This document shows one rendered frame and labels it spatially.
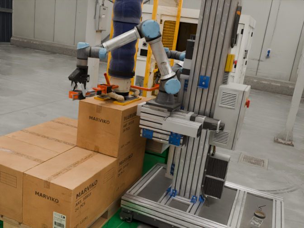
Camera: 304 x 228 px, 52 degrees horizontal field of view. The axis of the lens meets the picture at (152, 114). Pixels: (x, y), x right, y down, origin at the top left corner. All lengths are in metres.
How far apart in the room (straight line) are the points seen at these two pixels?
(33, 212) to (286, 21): 10.38
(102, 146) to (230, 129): 1.02
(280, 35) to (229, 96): 9.27
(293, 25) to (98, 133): 9.72
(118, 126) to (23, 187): 0.80
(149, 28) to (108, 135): 0.92
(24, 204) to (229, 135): 1.55
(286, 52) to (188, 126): 9.54
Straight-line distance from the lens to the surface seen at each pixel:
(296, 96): 5.62
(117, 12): 2.58
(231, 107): 2.38
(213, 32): 2.41
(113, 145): 2.50
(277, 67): 11.57
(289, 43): 11.55
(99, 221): 2.69
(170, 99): 2.36
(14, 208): 2.47
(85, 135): 2.62
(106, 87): 2.44
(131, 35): 2.26
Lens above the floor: 1.57
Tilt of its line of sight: 15 degrees down
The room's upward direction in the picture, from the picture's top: 8 degrees clockwise
